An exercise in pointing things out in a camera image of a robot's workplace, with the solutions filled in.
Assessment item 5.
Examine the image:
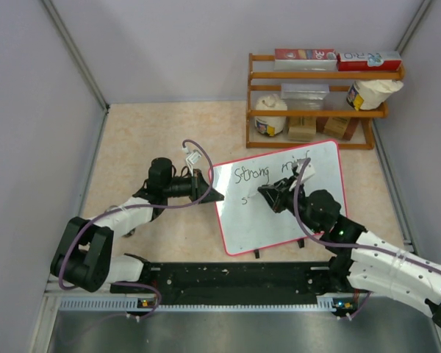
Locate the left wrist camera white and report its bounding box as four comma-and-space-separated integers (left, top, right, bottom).
182, 146, 202, 171

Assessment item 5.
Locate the clear plastic container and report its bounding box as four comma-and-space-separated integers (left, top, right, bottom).
280, 83, 330, 110

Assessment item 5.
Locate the white flour bag lower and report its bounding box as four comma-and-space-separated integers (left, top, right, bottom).
254, 93, 290, 138

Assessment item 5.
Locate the brown cardboard box right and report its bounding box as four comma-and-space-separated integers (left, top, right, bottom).
323, 117, 359, 141

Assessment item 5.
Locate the wooden shelf rack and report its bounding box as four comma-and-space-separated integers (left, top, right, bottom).
245, 54, 405, 149

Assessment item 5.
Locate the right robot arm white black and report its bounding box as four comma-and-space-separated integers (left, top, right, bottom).
258, 177, 441, 329

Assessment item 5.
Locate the white flour bag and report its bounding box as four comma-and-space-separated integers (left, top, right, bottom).
254, 93, 290, 138
346, 79, 404, 111

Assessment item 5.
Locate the whiteboard with pink frame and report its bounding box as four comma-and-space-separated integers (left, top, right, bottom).
209, 140, 348, 256

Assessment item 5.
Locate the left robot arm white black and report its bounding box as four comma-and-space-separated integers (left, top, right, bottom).
50, 157, 224, 292

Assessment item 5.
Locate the red white box right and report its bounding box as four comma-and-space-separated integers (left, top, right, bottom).
337, 51, 402, 71

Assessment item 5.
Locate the white flour bag upper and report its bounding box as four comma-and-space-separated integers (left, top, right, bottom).
346, 79, 404, 111

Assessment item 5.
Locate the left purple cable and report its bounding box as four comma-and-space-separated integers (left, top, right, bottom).
57, 138, 214, 320

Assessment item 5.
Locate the grey slotted cable duct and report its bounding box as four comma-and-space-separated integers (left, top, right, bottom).
60, 297, 157, 312

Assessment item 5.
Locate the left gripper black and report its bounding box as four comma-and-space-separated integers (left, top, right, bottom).
164, 168, 223, 204

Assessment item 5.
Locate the brown cardboard box left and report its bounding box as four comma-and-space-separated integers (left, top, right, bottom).
287, 116, 317, 142

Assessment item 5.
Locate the aluminium frame post left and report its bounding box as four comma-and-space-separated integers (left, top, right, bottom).
38, 0, 110, 113

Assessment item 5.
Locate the aluminium frame post right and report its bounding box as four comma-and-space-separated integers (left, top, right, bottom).
395, 0, 434, 54

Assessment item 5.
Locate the red foil box left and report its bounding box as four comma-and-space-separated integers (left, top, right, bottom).
274, 49, 337, 71

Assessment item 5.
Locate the aluminium frame post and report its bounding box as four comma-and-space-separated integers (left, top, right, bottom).
395, 0, 434, 54
38, 0, 110, 113

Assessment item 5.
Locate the brown cardboard box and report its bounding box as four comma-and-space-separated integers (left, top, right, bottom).
287, 116, 317, 142
323, 117, 359, 141

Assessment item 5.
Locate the black whiteboard clip right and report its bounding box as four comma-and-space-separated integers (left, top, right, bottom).
297, 239, 305, 249

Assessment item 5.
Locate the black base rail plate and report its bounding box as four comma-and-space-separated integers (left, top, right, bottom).
110, 261, 354, 306

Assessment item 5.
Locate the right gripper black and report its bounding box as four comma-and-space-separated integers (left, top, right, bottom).
259, 175, 321, 234

